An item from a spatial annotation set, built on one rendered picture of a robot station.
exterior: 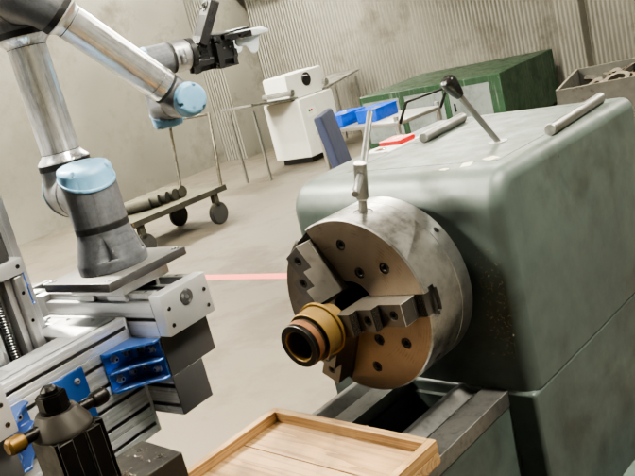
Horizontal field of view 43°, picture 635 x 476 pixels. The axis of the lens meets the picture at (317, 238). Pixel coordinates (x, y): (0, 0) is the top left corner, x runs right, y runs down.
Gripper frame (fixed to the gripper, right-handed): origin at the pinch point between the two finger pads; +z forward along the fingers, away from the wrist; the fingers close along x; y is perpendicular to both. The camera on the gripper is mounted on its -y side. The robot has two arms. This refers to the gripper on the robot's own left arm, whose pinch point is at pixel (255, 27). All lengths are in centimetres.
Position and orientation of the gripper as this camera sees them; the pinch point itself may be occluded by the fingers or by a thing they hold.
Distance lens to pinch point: 209.2
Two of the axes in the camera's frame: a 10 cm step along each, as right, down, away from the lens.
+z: 8.1, -3.3, 4.8
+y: 1.6, 9.2, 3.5
